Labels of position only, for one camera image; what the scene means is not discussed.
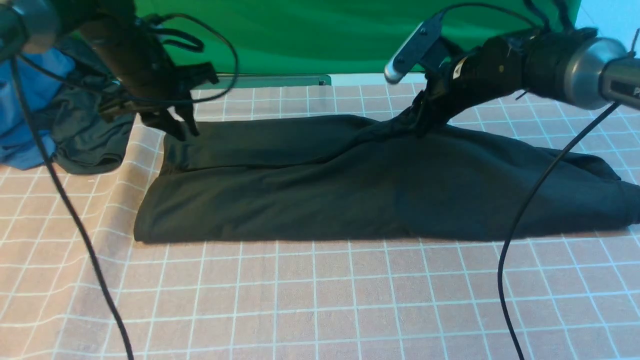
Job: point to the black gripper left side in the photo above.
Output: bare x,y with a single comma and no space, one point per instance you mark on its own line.
136,57

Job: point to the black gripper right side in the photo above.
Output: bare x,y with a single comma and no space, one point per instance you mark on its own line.
484,74

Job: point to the dark gray long-sleeve shirt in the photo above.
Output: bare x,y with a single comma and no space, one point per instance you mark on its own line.
337,177

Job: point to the green flat bar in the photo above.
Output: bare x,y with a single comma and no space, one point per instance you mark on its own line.
267,81

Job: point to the dark crumpled garment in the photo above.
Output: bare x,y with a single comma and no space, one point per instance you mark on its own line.
84,142

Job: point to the green backdrop cloth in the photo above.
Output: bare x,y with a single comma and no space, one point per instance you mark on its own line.
321,37

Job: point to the pink checkered tablecloth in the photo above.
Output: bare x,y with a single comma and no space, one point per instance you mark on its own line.
572,297

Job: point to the wrist camera right side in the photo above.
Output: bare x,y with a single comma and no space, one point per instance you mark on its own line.
424,47

